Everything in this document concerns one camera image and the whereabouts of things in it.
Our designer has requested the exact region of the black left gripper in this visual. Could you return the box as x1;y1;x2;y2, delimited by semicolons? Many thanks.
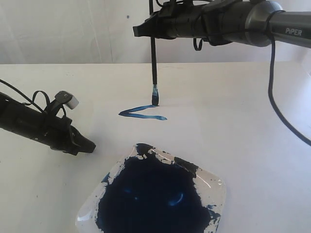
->
34;114;96;154

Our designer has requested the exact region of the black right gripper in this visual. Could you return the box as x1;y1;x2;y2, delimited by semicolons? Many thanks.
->
133;0;207;39

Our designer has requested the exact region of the black paintbrush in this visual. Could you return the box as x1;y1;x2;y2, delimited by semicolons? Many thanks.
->
149;0;159;106

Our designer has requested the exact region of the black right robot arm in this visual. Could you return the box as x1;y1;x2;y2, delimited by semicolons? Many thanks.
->
133;0;311;48

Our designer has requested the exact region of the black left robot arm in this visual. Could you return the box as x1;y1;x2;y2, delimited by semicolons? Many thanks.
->
0;91;96;155

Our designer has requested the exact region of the white paper sheet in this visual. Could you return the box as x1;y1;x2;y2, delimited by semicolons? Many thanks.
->
90;99;206;168

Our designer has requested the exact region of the white square paint dish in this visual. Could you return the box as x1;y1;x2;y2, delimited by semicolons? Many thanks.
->
75;143;226;233

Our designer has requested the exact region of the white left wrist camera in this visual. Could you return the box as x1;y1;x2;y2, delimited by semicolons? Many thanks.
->
55;91;79;110

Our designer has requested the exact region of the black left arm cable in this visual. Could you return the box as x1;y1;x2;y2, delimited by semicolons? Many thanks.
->
0;79;68;119

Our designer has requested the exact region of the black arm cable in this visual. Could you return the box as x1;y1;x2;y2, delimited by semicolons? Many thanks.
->
0;79;68;119
155;0;311;148

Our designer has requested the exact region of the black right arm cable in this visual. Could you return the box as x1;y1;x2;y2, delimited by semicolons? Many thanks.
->
155;0;311;148

